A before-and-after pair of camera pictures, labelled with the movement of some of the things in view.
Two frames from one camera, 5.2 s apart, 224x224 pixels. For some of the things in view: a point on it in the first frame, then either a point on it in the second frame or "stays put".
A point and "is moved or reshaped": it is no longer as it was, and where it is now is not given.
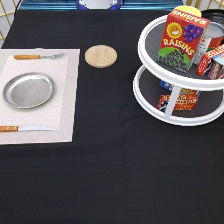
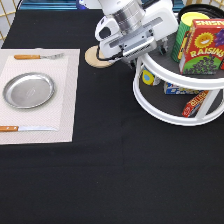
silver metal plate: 28,90 stays put
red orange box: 185,101 to 194,104
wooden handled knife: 10,128 stays put
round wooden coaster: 100,56 stays put
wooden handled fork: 35,56 stays put
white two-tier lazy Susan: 181,80 is moved or reshaped
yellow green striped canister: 187,9 to 183,26
